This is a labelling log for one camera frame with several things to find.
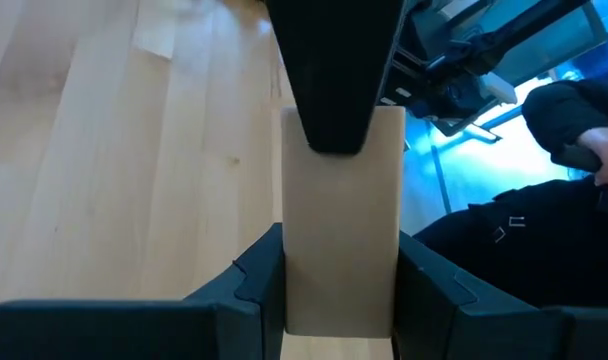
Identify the person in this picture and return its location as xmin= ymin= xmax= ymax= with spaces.
xmin=413 ymin=78 xmax=608 ymax=310

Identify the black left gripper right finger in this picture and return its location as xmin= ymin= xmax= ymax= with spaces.
xmin=392 ymin=229 xmax=568 ymax=360

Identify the black control handle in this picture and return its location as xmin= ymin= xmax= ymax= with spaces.
xmin=553 ymin=143 xmax=608 ymax=216

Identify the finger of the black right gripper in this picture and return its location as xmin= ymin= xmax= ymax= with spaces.
xmin=264 ymin=0 xmax=405 ymax=155

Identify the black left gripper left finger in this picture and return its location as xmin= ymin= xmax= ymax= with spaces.
xmin=183 ymin=222 xmax=286 ymax=360

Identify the large beige rectangular block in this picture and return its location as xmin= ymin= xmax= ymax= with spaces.
xmin=280 ymin=104 xmax=407 ymax=339

